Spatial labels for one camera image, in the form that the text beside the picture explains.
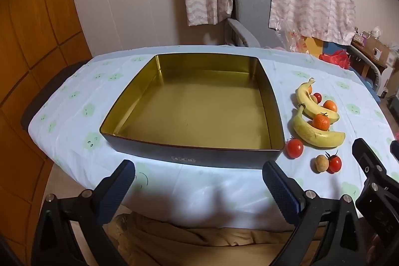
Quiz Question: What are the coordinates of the grey curved chair frame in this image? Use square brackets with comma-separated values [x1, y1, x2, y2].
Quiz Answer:
[346, 45, 384, 95]

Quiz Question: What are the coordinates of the red tomato with green stem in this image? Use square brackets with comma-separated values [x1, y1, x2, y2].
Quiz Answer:
[325, 151, 342, 174]

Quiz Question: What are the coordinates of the gold-lined dark tin box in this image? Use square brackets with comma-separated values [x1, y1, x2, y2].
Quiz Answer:
[99, 53, 286, 170]

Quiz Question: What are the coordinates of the grey armchair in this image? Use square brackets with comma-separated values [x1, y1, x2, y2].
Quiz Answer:
[226, 0, 286, 48]

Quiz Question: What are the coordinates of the wooden panelled door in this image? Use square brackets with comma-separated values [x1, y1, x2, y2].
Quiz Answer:
[0, 0, 94, 254]

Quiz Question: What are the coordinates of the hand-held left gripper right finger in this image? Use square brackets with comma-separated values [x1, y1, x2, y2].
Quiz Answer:
[262, 160, 370, 266]

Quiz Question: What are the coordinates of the yellow banana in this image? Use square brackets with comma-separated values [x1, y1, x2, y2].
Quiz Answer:
[291, 103, 346, 149]
[296, 78, 340, 124]

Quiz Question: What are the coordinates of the dark round table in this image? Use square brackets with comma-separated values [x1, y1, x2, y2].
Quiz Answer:
[20, 60, 91, 129]

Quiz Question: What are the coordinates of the large red tomato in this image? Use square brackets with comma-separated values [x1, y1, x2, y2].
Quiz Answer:
[286, 137, 304, 159]

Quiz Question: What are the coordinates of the clear printed plastic bag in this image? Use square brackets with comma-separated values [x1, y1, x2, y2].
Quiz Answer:
[281, 26, 312, 53]

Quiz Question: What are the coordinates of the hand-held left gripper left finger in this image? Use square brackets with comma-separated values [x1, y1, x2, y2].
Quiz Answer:
[31, 159, 136, 266]

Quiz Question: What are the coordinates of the red plastic bag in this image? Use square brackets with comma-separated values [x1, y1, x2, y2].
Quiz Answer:
[318, 49, 351, 69]

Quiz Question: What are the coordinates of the yellow box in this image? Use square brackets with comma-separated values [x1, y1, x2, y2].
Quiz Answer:
[304, 37, 326, 56]

